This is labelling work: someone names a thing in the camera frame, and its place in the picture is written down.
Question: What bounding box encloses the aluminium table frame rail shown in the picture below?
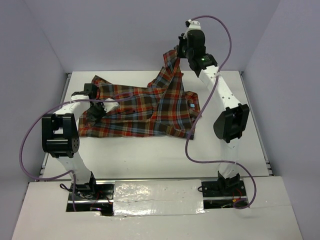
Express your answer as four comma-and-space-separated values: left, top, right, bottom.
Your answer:
239, 71, 274, 176

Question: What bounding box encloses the glossy white tape patch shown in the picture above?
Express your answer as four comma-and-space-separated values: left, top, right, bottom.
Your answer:
113, 179, 205, 217

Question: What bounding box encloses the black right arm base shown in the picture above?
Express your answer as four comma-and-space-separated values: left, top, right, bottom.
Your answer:
197, 171, 246, 199

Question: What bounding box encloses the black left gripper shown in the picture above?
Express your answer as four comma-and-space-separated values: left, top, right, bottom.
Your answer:
86, 101, 109, 124

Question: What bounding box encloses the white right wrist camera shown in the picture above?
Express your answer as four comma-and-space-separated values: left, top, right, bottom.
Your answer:
183, 19, 201, 39

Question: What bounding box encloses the plaid long sleeve shirt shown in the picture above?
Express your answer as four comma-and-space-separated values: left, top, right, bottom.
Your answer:
78, 48, 201, 139

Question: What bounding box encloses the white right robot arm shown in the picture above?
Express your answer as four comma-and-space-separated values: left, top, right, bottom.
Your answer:
178, 29, 250, 196

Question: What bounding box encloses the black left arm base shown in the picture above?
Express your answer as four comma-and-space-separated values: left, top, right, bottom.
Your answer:
75, 172, 114, 202

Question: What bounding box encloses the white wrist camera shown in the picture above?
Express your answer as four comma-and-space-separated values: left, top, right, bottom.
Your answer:
183, 19, 201, 39
103, 98, 120, 113

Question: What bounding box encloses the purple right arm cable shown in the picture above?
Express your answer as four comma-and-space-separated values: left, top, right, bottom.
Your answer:
184, 15, 257, 210

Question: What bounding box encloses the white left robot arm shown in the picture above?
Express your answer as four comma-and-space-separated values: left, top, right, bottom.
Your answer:
41, 83, 106, 199

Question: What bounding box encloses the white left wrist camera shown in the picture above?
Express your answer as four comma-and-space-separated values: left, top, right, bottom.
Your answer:
103, 98, 120, 113

